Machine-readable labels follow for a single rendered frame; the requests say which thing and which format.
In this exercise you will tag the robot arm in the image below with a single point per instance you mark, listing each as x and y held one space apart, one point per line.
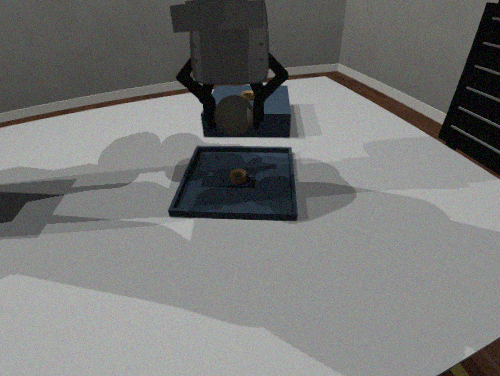
204 15

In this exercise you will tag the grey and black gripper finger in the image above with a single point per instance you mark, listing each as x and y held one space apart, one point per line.
203 95
261 94

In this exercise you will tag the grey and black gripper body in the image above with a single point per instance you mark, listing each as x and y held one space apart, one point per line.
238 56

